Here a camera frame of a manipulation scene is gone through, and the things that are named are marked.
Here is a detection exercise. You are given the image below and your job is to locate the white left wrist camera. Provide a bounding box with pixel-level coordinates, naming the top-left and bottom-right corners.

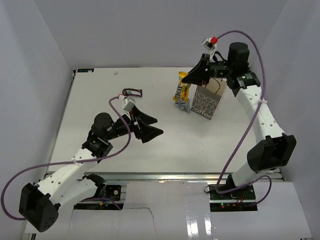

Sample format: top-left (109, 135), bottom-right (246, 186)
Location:
top-left (118, 95), bottom-right (136, 117)

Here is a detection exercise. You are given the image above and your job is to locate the large yellow M&M packet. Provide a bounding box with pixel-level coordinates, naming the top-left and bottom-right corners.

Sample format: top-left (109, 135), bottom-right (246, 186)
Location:
top-left (172, 71), bottom-right (191, 103)

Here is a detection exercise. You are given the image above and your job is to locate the grey blue snack packet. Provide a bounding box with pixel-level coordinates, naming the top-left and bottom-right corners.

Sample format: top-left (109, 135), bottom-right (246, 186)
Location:
top-left (174, 100), bottom-right (191, 113)

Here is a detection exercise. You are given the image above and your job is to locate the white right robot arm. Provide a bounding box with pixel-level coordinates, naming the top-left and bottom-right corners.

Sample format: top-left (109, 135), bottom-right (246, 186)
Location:
top-left (182, 39), bottom-right (297, 200)

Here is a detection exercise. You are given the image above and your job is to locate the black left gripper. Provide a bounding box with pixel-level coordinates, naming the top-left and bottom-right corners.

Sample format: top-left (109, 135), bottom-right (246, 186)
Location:
top-left (105, 105), bottom-right (163, 143)

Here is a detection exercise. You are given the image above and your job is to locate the blue label left corner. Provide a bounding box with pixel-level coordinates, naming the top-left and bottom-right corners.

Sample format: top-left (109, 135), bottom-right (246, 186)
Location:
top-left (76, 68), bottom-right (95, 73)

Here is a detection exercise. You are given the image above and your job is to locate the aluminium front rail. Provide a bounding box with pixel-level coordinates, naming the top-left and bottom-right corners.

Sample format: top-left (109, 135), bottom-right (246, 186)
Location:
top-left (43, 171), bottom-right (283, 185)

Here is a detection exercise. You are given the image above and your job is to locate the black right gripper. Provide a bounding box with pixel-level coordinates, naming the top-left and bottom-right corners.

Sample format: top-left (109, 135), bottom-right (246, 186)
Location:
top-left (182, 54), bottom-right (234, 86)

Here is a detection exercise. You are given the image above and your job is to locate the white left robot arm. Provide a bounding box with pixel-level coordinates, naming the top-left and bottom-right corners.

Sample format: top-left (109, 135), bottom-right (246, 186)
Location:
top-left (19, 106), bottom-right (164, 233)

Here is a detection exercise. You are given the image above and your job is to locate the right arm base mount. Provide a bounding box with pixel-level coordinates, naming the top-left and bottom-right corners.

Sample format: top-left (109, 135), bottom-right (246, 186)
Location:
top-left (204, 185), bottom-right (258, 213)

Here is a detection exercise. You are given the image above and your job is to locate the brown paper coffee bag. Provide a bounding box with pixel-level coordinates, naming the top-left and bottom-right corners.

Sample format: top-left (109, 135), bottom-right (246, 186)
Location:
top-left (191, 78), bottom-right (227, 120)

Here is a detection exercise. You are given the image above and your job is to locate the brown chocolate bar wrapper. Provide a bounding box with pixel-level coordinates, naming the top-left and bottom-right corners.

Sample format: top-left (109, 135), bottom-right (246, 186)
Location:
top-left (122, 88), bottom-right (143, 98)

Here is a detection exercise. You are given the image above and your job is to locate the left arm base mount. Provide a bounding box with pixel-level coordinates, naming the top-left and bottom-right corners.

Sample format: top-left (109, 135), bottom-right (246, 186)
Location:
top-left (80, 184), bottom-right (122, 204)

